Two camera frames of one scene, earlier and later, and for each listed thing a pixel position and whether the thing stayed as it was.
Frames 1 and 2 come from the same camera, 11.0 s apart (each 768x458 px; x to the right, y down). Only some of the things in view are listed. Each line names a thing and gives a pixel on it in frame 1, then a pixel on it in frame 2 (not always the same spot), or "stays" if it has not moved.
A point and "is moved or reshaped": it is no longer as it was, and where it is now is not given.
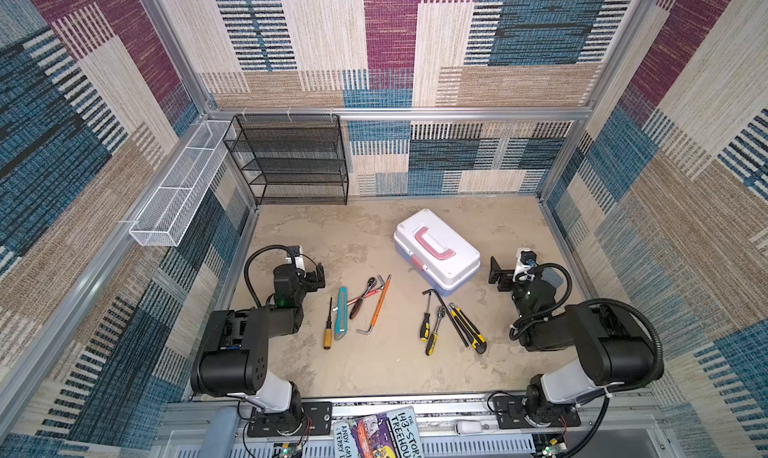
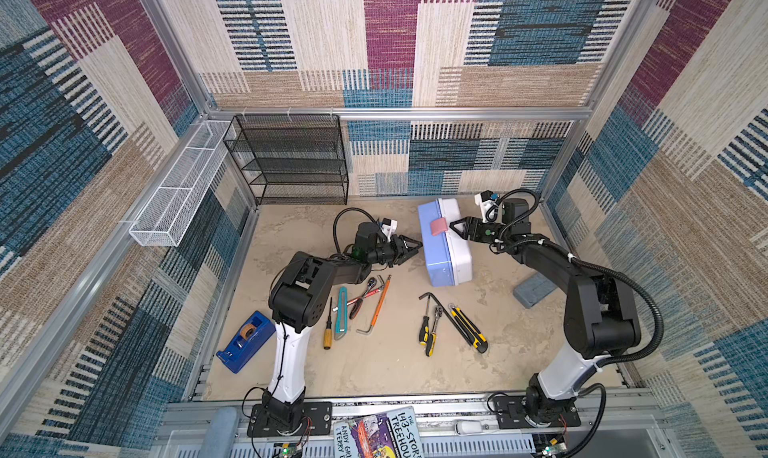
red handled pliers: [359, 301] stays
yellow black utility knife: [477, 340] stays
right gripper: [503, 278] → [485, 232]
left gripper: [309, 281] → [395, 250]
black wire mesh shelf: [291, 159] stays
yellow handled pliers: [433, 338] stays
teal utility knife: [342, 323] stays
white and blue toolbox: [433, 255] is moved or reshaped
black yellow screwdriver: [426, 323] stays
